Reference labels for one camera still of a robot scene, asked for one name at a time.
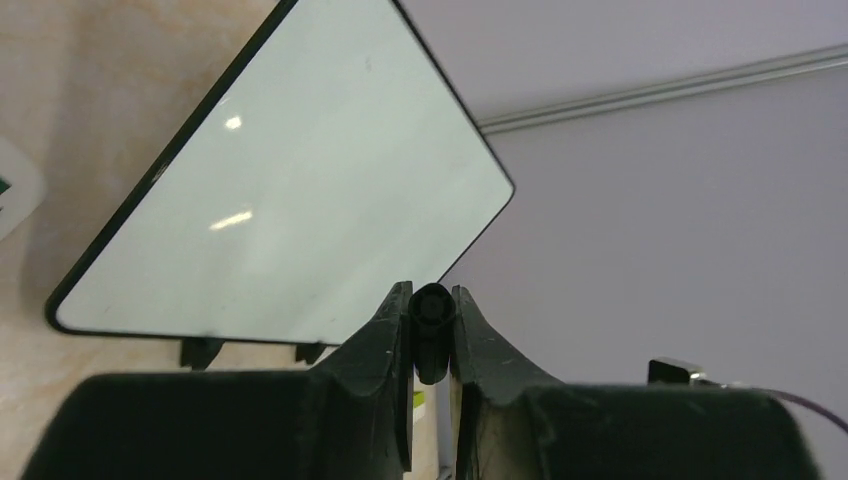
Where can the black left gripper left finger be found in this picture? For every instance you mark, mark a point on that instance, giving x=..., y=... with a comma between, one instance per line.
x=348, y=417

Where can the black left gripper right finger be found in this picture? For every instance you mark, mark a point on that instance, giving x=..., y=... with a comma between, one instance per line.
x=514, y=420

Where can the black marker cap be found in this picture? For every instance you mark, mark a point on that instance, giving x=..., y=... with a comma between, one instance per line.
x=432, y=312

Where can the white whiteboard black frame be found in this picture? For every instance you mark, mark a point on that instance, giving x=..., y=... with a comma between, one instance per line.
x=332, y=159

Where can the aluminium frame rail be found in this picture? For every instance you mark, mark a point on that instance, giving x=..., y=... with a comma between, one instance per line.
x=741, y=76

